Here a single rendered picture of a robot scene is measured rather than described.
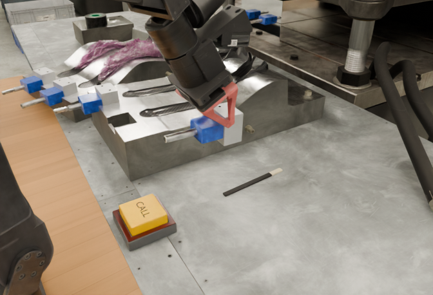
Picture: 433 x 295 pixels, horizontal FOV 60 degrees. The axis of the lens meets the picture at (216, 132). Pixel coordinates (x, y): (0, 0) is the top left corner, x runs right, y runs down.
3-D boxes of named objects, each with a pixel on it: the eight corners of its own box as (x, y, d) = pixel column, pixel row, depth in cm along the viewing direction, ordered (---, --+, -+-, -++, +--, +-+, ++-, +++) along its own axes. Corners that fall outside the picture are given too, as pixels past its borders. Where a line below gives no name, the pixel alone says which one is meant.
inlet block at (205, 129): (171, 161, 59) (171, 131, 56) (159, 146, 62) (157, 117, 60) (241, 141, 65) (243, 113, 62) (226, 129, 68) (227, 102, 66)
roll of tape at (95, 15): (95, 20, 149) (93, 11, 147) (111, 23, 146) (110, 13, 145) (81, 26, 143) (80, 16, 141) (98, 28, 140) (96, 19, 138)
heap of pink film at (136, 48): (105, 83, 98) (100, 54, 94) (69, 67, 109) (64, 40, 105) (178, 58, 115) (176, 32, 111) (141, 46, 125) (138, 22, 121)
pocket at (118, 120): (116, 145, 74) (114, 128, 72) (109, 133, 77) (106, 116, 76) (139, 138, 76) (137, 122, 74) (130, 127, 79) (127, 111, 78)
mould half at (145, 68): (75, 123, 92) (66, 81, 86) (27, 93, 107) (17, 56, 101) (213, 68, 124) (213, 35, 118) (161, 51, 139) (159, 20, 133)
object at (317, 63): (352, 113, 113) (356, 90, 109) (169, 20, 209) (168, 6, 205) (499, 62, 150) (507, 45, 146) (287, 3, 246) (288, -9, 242)
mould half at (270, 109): (130, 181, 72) (121, 120, 65) (93, 124, 91) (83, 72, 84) (322, 118, 94) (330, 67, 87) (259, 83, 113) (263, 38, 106)
